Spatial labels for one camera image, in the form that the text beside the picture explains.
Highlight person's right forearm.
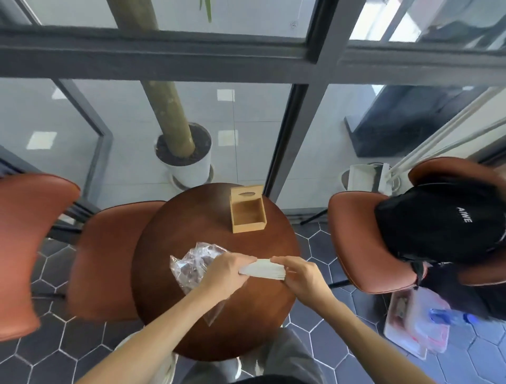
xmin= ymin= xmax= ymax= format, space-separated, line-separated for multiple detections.
xmin=294 ymin=291 xmax=436 ymax=384

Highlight white metal poles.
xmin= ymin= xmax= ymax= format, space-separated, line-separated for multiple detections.
xmin=389 ymin=85 xmax=506 ymax=175

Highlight clear plastic wrapper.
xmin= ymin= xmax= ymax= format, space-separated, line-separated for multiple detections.
xmin=169 ymin=242 xmax=235 ymax=327

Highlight person's left forearm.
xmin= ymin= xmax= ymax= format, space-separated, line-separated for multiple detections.
xmin=76 ymin=283 xmax=223 ymax=384

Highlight gray trousers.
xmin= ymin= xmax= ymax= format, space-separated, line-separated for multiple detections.
xmin=185 ymin=328 xmax=325 ymax=384

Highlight green tree trunk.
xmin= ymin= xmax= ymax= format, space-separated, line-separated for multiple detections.
xmin=107 ymin=0 xmax=197 ymax=157

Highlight person's right hand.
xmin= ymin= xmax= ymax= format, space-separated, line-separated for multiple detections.
xmin=270 ymin=256 xmax=337 ymax=314

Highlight brown leather chair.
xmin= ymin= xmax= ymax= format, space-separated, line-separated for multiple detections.
xmin=0 ymin=173 xmax=167 ymax=342
xmin=327 ymin=157 xmax=506 ymax=294

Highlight person's left hand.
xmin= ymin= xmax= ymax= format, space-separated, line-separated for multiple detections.
xmin=197 ymin=252 xmax=258 ymax=302

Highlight white rectangular bin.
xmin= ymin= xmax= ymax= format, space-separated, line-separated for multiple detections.
xmin=340 ymin=162 xmax=402 ymax=195

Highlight clear plastic storage box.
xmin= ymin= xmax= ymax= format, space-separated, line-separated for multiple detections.
xmin=384 ymin=286 xmax=451 ymax=360

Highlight dark stone plinth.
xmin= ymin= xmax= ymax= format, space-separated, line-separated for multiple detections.
xmin=343 ymin=85 xmax=499 ymax=157

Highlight white plant pot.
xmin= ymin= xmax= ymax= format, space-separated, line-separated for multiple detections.
xmin=154 ymin=122 xmax=215 ymax=191

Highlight gray metal window frame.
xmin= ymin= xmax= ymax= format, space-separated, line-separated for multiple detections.
xmin=0 ymin=0 xmax=506 ymax=226

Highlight blue water bottle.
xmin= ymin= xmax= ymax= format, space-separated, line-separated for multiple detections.
xmin=429 ymin=308 xmax=481 ymax=327

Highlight stack of white tissues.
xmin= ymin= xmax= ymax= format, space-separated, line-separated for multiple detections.
xmin=239 ymin=259 xmax=287 ymax=282

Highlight wooden tissue box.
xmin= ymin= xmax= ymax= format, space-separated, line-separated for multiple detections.
xmin=230 ymin=185 xmax=266 ymax=234

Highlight black backpack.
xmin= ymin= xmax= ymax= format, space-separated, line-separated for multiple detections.
xmin=374 ymin=182 xmax=506 ymax=322

